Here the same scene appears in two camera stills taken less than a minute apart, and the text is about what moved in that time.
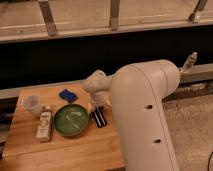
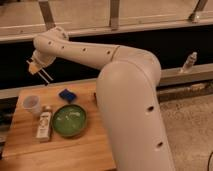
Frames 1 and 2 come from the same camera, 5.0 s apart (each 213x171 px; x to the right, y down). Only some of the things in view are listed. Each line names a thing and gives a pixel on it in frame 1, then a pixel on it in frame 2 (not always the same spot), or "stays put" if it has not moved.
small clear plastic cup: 32,104 stays put
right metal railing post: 198,8 stays put
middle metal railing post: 114,14 stays put
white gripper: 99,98 → 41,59
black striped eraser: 99,116 → 45,77
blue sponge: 69,96 stays put
